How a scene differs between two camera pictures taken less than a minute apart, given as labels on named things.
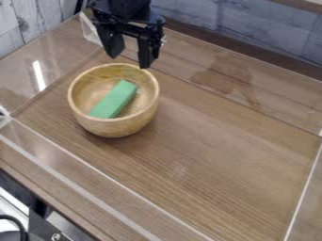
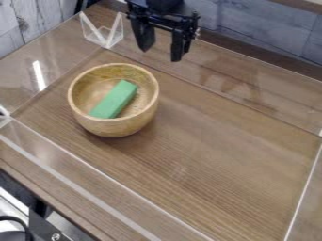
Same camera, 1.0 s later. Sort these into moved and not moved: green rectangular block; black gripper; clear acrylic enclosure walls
Moved: black gripper
Not moved: clear acrylic enclosure walls; green rectangular block
